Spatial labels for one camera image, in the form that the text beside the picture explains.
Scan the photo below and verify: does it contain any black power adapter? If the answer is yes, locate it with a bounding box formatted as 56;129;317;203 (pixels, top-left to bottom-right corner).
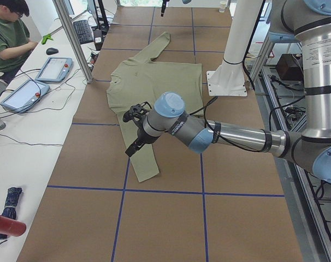
93;29;103;51

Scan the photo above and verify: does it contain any green plastic clamp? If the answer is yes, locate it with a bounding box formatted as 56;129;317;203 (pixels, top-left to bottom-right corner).
41;34;54;45

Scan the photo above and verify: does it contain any aluminium frame post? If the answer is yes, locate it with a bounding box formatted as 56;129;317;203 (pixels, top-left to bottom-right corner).
52;0;92;84

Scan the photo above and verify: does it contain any red cylindrical bottle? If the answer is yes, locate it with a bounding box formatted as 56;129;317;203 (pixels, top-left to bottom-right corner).
0;215;27;237

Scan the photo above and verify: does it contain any black keyboard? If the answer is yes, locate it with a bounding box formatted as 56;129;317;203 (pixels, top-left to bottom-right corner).
73;20;94;44

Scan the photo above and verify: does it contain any blue teach pendant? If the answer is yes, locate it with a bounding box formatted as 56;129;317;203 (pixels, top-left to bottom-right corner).
35;57;73;83
0;80;50;113

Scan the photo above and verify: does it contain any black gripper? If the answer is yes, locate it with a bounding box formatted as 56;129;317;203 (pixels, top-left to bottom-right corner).
122;102;155;157

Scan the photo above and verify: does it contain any folded dark blue umbrella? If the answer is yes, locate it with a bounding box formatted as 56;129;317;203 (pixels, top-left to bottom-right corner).
0;187;22;240

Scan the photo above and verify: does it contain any near blue teach pendant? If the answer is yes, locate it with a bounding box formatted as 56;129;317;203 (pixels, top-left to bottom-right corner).
0;80;50;113

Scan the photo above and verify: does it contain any olive green long-sleeve shirt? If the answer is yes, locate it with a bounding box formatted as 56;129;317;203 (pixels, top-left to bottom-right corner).
105;31;205;183

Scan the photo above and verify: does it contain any person in green shirt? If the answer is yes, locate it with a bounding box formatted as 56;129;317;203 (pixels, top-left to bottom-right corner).
0;0;38;84

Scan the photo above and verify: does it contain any brown wooden box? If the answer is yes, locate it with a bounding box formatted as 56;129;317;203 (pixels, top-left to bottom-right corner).
276;53;304;81

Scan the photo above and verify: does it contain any far blue teach pendant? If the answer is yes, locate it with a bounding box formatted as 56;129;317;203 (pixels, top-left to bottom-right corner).
35;57;73;83

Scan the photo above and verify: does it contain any black computer mouse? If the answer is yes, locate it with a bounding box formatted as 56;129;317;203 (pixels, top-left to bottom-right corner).
46;47;58;55

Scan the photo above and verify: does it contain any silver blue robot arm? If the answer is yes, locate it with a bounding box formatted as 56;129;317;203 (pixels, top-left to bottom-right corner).
123;1;331;183

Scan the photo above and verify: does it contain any paper cup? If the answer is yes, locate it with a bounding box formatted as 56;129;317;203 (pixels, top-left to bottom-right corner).
218;1;227;13

